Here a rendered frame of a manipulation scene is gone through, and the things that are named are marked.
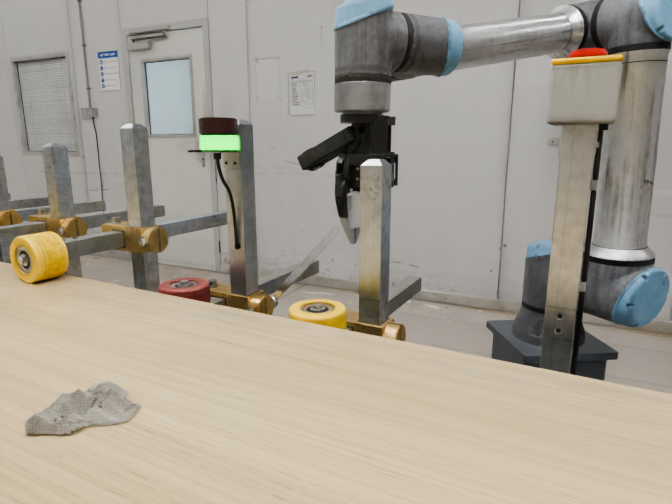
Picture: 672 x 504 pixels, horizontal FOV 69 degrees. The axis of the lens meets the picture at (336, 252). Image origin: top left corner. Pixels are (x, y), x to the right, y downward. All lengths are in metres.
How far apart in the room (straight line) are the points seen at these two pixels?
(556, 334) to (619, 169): 0.64
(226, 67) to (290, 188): 1.11
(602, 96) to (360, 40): 0.35
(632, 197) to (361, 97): 0.71
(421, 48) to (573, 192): 0.34
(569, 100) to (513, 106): 2.78
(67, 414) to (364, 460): 0.25
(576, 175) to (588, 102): 0.08
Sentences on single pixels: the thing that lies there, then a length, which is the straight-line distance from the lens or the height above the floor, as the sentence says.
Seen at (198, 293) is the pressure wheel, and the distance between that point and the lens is 0.80.
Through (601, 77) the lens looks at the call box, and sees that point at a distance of 0.62.
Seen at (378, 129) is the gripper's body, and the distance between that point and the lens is 0.78.
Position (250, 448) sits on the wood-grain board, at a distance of 0.41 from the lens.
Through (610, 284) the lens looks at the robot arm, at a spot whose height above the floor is 0.81.
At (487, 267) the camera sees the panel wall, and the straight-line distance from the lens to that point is 3.50.
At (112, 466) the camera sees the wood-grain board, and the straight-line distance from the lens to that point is 0.42.
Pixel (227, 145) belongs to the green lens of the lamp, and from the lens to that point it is 0.78.
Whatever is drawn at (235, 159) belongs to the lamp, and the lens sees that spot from 0.82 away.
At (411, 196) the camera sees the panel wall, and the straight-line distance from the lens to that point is 3.54.
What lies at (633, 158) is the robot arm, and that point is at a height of 1.10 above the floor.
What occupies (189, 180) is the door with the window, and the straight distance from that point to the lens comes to 4.55.
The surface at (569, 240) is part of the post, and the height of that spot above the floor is 1.02.
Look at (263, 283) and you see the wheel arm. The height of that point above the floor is 0.86.
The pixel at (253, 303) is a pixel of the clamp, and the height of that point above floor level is 0.86.
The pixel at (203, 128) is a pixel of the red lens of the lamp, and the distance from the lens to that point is 0.79.
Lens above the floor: 1.13
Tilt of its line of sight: 13 degrees down
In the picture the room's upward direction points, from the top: straight up
